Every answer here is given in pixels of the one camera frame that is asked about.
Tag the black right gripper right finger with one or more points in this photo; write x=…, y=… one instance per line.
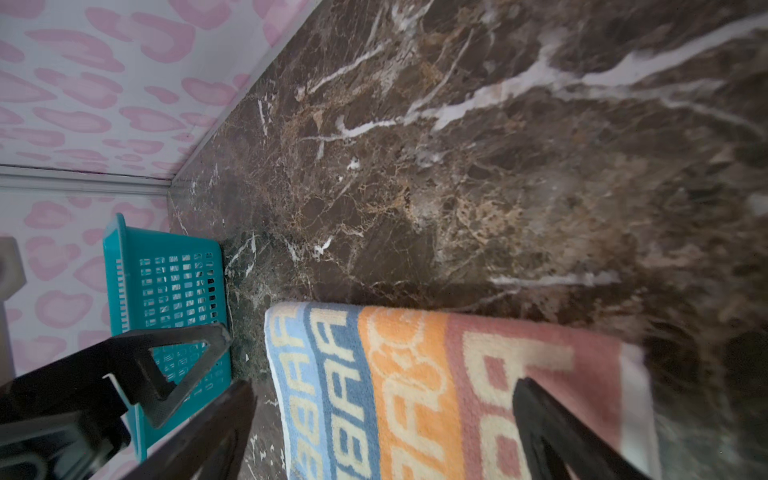
x=557, y=445

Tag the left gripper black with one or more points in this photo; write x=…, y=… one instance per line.
x=86, y=395

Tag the teal plastic basket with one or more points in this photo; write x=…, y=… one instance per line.
x=158, y=280

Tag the aluminium corner frame post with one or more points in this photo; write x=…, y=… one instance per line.
x=79, y=182

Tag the striped rabbit text towel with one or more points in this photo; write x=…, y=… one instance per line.
x=385, y=393

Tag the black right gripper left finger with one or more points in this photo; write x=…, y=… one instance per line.
x=212, y=445

